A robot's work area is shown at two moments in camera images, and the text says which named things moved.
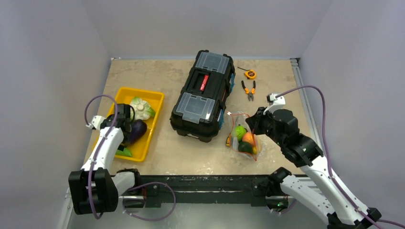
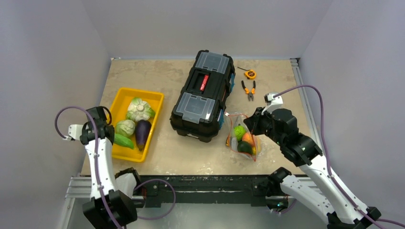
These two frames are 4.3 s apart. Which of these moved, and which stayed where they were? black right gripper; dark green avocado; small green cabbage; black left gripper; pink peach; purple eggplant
Moved: purple eggplant; black left gripper
Stayed: small green cabbage; pink peach; black right gripper; dark green avocado
